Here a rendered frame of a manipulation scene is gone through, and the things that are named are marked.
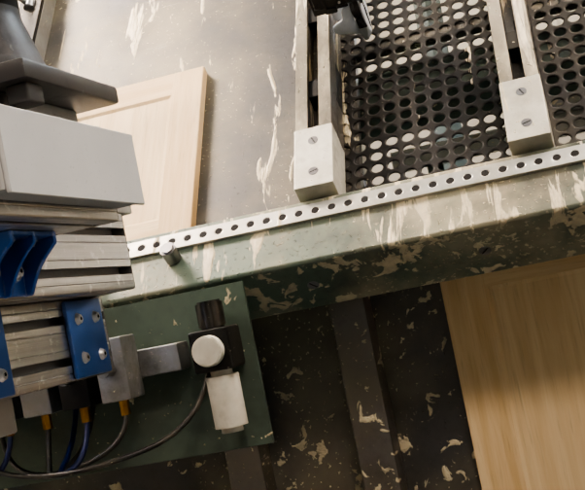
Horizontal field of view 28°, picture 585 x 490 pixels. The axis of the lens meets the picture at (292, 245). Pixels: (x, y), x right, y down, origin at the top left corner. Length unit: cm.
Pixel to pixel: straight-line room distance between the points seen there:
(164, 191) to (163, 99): 23
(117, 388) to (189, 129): 53
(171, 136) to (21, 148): 111
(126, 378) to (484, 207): 56
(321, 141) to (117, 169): 76
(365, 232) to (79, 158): 75
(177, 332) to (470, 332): 48
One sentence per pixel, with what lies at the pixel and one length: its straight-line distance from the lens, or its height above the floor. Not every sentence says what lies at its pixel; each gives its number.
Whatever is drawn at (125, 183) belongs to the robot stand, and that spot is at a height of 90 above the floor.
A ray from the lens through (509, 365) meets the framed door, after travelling 192.
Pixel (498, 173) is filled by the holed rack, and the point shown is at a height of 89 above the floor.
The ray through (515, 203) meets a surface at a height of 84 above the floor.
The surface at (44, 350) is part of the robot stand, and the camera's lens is 126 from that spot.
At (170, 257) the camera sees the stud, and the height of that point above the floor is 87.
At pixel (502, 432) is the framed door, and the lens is 193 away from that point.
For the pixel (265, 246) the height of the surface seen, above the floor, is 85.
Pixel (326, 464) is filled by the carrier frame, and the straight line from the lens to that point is 201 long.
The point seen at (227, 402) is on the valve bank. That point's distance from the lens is 169.
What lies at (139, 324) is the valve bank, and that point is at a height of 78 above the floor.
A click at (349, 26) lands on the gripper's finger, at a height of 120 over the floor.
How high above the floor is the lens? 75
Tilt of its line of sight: 3 degrees up
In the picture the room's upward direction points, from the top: 11 degrees counter-clockwise
